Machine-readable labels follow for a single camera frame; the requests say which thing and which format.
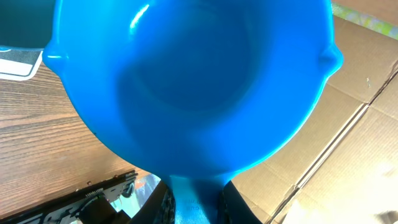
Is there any white digital kitchen scale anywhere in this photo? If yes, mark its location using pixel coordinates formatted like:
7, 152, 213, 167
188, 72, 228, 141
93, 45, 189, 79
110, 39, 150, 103
0, 47, 42, 81

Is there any blue bowl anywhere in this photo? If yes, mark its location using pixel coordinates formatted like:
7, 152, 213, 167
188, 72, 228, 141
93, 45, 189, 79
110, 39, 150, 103
1, 0, 55, 50

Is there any blue plastic measuring scoop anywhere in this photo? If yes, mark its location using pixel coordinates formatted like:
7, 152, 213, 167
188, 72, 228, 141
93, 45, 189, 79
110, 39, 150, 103
44, 0, 343, 223

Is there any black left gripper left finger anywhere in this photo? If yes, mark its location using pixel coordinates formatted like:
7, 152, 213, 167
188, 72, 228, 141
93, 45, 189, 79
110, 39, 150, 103
129, 180, 175, 224

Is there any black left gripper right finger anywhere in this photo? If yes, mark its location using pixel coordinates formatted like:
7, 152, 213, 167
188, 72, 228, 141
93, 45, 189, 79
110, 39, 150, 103
217, 181, 262, 224

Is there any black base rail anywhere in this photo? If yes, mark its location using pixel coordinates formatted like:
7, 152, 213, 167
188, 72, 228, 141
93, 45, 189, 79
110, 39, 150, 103
1, 170, 138, 224

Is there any cardboard sheet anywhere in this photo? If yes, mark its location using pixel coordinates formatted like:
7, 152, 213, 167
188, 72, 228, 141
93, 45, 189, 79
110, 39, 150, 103
233, 0, 397, 224

